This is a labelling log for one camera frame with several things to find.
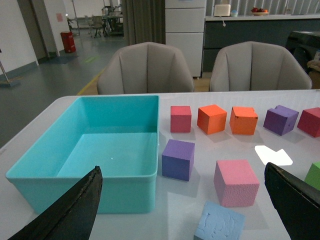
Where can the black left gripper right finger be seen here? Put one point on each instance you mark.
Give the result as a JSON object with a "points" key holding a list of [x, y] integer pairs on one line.
{"points": [[296, 202]]}

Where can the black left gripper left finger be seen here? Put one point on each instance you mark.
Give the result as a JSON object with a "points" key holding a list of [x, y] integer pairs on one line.
{"points": [[70, 217]]}

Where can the light blue foam block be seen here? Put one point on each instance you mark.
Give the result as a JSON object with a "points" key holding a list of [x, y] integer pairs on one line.
{"points": [[219, 223]]}

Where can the green foam block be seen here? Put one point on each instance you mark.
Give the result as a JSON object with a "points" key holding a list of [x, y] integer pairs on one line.
{"points": [[313, 176]]}

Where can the pink foam block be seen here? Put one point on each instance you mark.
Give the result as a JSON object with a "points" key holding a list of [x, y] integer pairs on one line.
{"points": [[236, 183]]}

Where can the dark red foam block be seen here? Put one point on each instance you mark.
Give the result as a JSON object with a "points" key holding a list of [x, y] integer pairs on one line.
{"points": [[309, 121]]}

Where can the purple foam block notched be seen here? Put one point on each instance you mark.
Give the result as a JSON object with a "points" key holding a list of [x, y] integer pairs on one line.
{"points": [[280, 120]]}

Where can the teal plastic bin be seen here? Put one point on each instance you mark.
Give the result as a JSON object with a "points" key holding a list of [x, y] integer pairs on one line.
{"points": [[119, 134]]}

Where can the orange foam block chipped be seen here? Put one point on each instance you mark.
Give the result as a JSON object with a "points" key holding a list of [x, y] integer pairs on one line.
{"points": [[243, 120]]}

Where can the orange foam block left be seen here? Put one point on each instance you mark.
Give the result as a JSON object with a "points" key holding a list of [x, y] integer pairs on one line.
{"points": [[211, 119]]}

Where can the purple foam block front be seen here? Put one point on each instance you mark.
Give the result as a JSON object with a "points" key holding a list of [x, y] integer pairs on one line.
{"points": [[178, 159]]}

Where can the right beige chair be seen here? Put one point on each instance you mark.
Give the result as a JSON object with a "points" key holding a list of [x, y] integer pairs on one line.
{"points": [[257, 66]]}

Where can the beige chair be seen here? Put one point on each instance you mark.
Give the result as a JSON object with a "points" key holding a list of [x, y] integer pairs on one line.
{"points": [[146, 68], [257, 66]]}

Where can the crimson foam block left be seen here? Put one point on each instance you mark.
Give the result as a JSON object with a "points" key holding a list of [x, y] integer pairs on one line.
{"points": [[180, 119]]}

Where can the left beige chair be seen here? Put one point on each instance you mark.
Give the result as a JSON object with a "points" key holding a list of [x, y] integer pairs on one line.
{"points": [[146, 68]]}

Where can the red fire extinguisher box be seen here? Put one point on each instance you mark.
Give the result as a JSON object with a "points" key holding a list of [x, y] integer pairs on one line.
{"points": [[68, 41]]}

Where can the dark grey counter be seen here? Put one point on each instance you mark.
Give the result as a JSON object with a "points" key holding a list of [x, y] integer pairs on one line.
{"points": [[282, 30]]}

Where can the fruit bowl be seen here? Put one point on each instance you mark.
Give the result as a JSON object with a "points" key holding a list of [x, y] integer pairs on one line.
{"points": [[259, 11]]}

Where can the white toaster appliance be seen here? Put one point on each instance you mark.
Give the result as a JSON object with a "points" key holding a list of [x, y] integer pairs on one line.
{"points": [[222, 10]]}

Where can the grey curtain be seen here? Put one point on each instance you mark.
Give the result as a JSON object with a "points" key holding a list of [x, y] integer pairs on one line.
{"points": [[143, 21]]}

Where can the white drawer cabinet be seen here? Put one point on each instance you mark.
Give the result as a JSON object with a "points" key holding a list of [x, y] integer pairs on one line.
{"points": [[184, 29]]}

